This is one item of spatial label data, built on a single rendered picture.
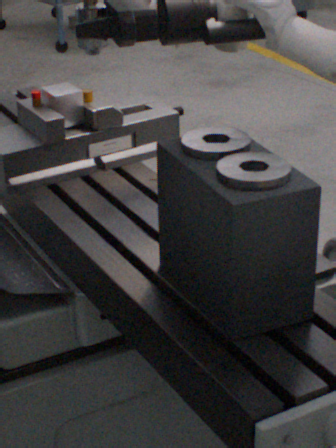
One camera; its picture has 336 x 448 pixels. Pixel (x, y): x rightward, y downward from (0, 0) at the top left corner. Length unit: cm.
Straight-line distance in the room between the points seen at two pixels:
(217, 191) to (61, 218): 43
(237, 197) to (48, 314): 47
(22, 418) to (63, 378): 9
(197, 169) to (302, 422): 33
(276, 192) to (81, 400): 60
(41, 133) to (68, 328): 34
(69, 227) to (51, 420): 32
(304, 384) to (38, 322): 50
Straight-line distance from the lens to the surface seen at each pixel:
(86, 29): 139
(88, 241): 136
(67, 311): 142
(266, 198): 105
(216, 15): 144
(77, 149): 157
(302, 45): 141
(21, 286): 137
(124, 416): 159
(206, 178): 110
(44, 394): 147
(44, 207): 147
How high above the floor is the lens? 159
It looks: 27 degrees down
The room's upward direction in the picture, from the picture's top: 1 degrees counter-clockwise
